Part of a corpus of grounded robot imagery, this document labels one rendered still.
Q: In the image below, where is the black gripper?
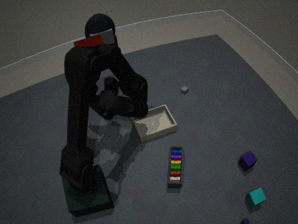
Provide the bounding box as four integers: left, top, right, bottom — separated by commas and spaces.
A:
89, 84, 119, 120

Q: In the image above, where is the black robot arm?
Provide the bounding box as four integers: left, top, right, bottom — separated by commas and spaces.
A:
59, 43, 148, 197

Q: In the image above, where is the teal cube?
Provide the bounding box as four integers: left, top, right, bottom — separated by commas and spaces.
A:
245, 187, 266, 209

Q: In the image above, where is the purple cube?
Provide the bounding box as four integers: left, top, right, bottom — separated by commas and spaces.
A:
238, 150, 257, 172

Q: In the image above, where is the small purple block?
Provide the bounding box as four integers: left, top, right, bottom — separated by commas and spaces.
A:
240, 218, 250, 224

